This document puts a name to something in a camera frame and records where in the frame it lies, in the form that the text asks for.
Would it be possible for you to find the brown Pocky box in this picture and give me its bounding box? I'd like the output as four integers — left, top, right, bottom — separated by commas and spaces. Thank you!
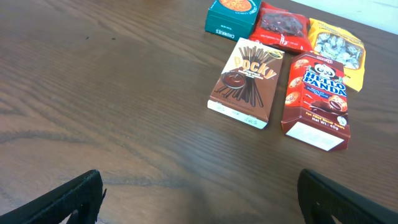
207, 38, 284, 129

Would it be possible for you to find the teal cookie box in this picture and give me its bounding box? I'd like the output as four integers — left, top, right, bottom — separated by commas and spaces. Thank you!
205, 0, 261, 41

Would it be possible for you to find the red Hello Panda box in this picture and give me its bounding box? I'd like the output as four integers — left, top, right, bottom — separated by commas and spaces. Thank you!
281, 52, 351, 151

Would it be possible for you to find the yellow candy bag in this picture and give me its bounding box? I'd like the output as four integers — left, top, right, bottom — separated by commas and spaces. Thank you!
308, 18, 366, 92

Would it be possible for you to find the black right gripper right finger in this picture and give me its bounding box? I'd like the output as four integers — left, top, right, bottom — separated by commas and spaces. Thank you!
297, 169, 397, 224

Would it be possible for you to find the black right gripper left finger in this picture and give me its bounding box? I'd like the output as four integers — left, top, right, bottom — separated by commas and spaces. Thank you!
1, 169, 106, 224

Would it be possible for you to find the red raisin bag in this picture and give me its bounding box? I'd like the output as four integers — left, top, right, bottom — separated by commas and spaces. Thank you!
249, 2, 313, 53

